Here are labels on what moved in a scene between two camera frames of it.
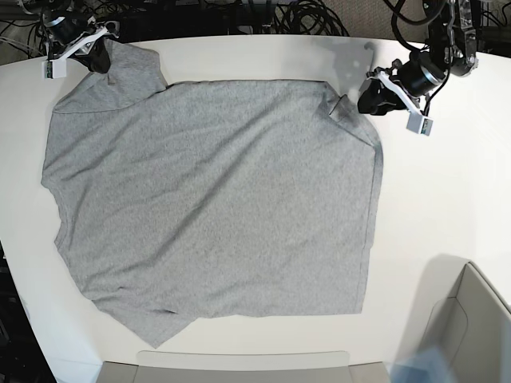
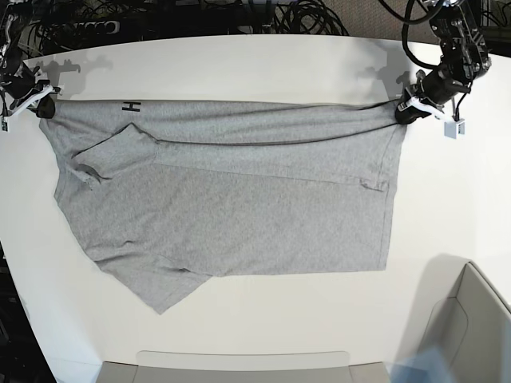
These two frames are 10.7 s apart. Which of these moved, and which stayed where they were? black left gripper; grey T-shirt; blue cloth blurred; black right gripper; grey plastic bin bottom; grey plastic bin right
Moved: black right gripper; grey T-shirt; black left gripper
Stayed: grey plastic bin bottom; grey plastic bin right; blue cloth blurred
